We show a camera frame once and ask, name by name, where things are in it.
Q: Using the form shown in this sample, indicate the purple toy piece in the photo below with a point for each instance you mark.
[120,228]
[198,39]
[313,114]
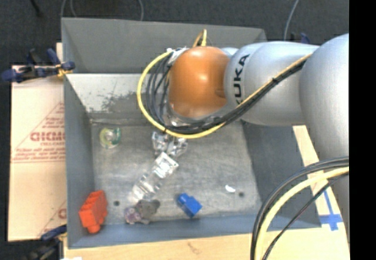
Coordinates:
[131,215]

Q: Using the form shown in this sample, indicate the grey metal bin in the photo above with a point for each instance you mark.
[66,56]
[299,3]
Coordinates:
[205,170]

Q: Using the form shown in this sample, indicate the red toy brick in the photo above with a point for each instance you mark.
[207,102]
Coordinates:
[93,210]

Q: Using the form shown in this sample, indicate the brown cardboard board, red print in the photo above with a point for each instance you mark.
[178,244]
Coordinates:
[35,182]

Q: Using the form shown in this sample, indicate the blue toy brick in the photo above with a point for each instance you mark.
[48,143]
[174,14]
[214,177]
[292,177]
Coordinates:
[189,205]

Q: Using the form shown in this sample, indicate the grey toy animal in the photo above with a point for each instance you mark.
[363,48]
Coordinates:
[148,208]

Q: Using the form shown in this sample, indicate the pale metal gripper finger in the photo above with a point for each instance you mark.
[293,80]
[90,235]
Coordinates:
[167,165]

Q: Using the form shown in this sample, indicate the small white scrap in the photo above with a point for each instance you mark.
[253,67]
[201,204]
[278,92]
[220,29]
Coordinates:
[230,188]

